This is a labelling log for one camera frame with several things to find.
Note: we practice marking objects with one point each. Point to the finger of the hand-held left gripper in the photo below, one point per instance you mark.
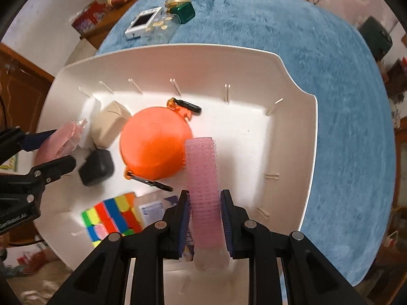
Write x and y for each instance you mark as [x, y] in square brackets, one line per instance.
[57, 165]
[38, 139]

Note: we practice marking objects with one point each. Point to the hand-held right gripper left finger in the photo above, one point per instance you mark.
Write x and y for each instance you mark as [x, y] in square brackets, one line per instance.
[183, 228]

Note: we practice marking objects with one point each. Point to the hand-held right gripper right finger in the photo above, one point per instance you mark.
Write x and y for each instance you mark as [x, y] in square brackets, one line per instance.
[226, 225]

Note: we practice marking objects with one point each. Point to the pink round case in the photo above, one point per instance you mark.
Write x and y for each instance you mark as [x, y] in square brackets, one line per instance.
[65, 141]

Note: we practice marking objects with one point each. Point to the clear labelled plastic box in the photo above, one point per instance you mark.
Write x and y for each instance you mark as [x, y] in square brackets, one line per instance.
[152, 209]

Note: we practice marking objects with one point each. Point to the pink hair roller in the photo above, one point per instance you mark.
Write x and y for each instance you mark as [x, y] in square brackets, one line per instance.
[203, 197]

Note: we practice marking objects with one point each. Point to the small black box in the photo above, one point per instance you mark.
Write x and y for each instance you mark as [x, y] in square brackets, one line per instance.
[95, 166]

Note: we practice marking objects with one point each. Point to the beige box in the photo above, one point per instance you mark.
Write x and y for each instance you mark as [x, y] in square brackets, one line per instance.
[108, 124]

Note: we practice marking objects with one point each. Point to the colourful puzzle cube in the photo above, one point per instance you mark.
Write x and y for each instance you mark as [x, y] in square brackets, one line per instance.
[108, 216]

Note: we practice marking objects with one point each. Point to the white plastic bin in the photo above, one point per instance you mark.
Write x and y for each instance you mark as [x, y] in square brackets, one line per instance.
[241, 139]

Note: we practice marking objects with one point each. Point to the orange round case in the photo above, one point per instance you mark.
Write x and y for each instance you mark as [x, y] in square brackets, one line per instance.
[149, 146]

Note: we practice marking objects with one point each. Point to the wooden door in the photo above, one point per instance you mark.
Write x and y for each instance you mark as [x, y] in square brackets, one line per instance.
[22, 85]

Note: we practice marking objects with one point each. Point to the wooden side cabinet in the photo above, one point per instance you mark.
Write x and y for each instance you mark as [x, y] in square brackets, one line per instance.
[95, 39]

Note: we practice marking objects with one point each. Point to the red gift bag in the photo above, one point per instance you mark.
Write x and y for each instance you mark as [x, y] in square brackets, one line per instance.
[90, 17]

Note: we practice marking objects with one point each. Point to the white handheld game console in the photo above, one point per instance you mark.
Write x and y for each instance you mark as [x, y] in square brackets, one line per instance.
[143, 22]

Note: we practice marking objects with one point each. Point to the clear small jar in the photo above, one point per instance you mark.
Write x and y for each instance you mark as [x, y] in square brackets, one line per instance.
[163, 27]

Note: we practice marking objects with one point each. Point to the blue plush blanket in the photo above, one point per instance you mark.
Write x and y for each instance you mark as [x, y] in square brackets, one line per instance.
[334, 85]

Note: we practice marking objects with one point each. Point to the gold round tin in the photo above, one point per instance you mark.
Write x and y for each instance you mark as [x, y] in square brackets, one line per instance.
[175, 2]

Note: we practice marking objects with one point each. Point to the small green box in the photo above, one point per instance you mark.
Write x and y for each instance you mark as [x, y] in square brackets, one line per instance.
[185, 12]

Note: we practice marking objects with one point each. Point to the dark jar with red lid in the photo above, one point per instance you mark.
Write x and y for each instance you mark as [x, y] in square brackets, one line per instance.
[397, 76]

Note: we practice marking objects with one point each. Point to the black air fryer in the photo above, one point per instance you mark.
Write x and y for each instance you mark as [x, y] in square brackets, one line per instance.
[375, 38]

